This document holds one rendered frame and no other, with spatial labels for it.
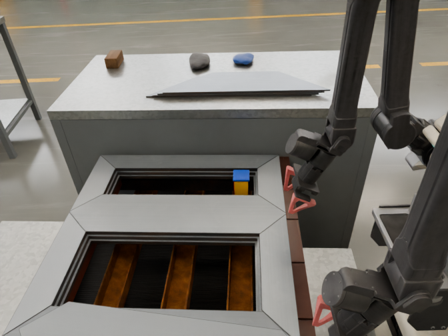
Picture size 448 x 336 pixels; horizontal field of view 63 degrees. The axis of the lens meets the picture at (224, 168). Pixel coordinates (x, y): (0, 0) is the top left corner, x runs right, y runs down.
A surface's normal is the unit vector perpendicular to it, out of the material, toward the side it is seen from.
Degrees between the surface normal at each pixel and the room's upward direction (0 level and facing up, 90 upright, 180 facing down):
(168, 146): 90
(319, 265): 0
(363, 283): 22
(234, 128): 90
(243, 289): 0
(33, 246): 0
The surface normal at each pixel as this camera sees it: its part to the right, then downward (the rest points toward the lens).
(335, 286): -0.91, -0.33
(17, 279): -0.04, -0.79
